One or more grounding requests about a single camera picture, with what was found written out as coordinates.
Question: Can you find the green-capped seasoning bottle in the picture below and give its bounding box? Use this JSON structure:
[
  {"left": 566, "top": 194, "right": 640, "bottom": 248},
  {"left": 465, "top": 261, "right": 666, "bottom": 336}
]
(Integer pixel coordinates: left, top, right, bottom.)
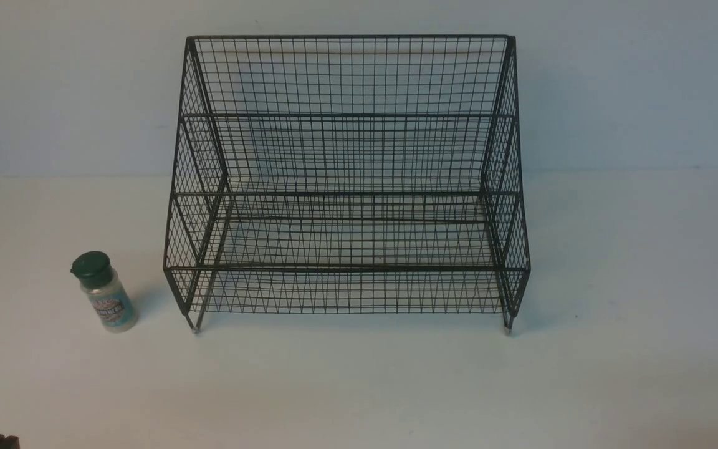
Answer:
[{"left": 69, "top": 251, "right": 138, "bottom": 333}]

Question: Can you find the black wire mesh rack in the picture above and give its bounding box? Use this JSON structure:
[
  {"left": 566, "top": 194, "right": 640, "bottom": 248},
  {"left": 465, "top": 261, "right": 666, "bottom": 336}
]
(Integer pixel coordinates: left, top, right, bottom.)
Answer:
[{"left": 163, "top": 34, "right": 531, "bottom": 334}]

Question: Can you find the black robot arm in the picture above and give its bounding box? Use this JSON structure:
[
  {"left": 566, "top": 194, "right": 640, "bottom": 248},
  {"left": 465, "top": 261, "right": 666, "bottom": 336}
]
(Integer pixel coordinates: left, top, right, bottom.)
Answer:
[{"left": 0, "top": 434, "right": 21, "bottom": 449}]

